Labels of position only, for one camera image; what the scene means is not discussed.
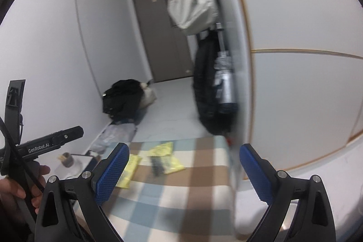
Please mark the yellow plastic packet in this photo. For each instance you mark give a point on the yellow plastic packet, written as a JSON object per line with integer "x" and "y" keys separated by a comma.
{"x": 164, "y": 150}
{"x": 132, "y": 165}

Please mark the pile of black clothes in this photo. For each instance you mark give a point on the pile of black clothes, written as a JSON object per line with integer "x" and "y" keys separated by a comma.
{"x": 124, "y": 97}

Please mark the person's left hand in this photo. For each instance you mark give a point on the person's left hand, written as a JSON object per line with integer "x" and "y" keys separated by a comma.
{"x": 14, "y": 188}

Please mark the white hanging bag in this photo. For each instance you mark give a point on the white hanging bag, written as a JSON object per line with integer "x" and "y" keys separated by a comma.
{"x": 190, "y": 3}

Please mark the silver folded umbrella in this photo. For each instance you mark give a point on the silver folded umbrella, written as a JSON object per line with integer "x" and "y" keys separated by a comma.
{"x": 225, "y": 86}

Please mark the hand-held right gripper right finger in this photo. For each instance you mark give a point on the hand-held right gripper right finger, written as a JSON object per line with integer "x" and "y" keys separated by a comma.
{"x": 256, "y": 174}

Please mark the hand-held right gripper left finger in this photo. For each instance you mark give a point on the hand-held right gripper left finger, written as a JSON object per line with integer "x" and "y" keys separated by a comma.
{"x": 112, "y": 171}

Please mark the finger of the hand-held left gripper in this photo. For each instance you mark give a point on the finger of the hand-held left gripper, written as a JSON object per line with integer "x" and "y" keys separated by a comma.
{"x": 14, "y": 100}

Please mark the clear plastic bag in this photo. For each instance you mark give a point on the clear plastic bag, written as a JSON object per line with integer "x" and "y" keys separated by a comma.
{"x": 116, "y": 134}

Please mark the white container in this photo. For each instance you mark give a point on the white container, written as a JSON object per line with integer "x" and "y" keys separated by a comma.
{"x": 75, "y": 171}

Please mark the beige bag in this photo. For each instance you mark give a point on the beige bag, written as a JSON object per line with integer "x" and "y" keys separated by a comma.
{"x": 149, "y": 97}

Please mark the grey-brown door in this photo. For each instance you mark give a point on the grey-brown door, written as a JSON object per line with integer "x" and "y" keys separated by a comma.
{"x": 164, "y": 40}

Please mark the checkered blanket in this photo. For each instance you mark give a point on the checkered blanket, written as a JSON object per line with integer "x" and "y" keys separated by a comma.
{"x": 175, "y": 202}

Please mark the grey cup with sticks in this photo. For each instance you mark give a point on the grey cup with sticks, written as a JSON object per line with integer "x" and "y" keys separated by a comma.
{"x": 66, "y": 159}

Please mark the black hanging coat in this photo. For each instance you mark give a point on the black hanging coat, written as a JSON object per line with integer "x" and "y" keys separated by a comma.
{"x": 205, "y": 83}

